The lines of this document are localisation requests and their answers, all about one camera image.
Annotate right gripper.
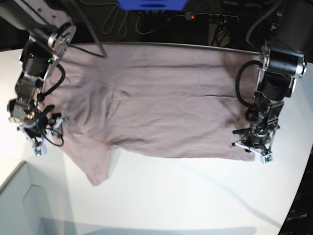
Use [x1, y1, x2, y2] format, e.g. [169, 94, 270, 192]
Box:
[17, 113, 66, 147]

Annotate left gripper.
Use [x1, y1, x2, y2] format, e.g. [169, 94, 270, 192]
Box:
[230, 128, 276, 157]

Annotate mauve t-shirt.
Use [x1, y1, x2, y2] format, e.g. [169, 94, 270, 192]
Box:
[43, 44, 264, 187]

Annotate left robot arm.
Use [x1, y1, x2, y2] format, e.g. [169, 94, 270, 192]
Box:
[231, 0, 313, 163]

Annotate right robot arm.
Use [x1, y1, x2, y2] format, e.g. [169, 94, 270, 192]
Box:
[0, 0, 76, 156]

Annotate white cardboard box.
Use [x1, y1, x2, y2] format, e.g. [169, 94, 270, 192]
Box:
[0, 162, 78, 235]

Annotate black power strip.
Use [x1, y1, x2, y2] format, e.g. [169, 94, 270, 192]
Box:
[184, 12, 240, 24]

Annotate blue plastic bin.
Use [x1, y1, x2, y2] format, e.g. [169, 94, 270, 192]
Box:
[118, 0, 188, 11]

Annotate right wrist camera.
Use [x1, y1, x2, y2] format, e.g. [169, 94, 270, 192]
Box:
[32, 144, 47, 157]

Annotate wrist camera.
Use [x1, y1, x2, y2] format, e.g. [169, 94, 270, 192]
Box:
[32, 144, 47, 157]
[260, 153, 273, 164]

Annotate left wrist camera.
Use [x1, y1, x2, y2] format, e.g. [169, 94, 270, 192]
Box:
[260, 153, 273, 164]

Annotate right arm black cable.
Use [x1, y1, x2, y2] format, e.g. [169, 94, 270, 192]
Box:
[39, 65, 66, 96]

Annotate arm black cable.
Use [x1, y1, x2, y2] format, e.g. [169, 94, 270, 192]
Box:
[235, 60, 261, 108]
[39, 65, 66, 96]

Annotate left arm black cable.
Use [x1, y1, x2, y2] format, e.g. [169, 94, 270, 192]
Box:
[235, 60, 261, 108]

